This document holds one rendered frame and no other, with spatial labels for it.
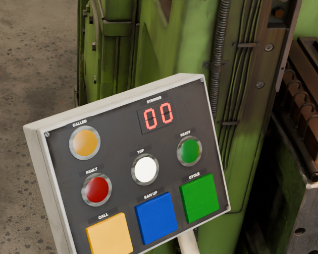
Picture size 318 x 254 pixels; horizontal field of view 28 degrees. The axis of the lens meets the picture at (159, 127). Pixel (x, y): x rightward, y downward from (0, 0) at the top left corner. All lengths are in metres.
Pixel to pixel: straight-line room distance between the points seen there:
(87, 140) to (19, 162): 1.70
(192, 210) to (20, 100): 1.98
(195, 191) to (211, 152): 0.08
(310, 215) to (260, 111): 0.27
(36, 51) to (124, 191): 2.37
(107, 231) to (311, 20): 0.98
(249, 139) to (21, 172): 1.36
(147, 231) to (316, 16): 0.92
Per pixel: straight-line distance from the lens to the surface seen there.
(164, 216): 1.16
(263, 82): 1.47
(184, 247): 1.61
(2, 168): 2.73
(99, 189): 1.09
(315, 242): 1.59
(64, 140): 1.05
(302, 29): 1.85
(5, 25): 3.66
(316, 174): 1.43
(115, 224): 1.11
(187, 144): 1.17
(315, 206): 1.49
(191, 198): 1.19
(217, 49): 1.34
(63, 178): 1.06
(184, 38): 1.33
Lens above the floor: 1.86
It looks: 39 degrees down
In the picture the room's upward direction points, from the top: 7 degrees clockwise
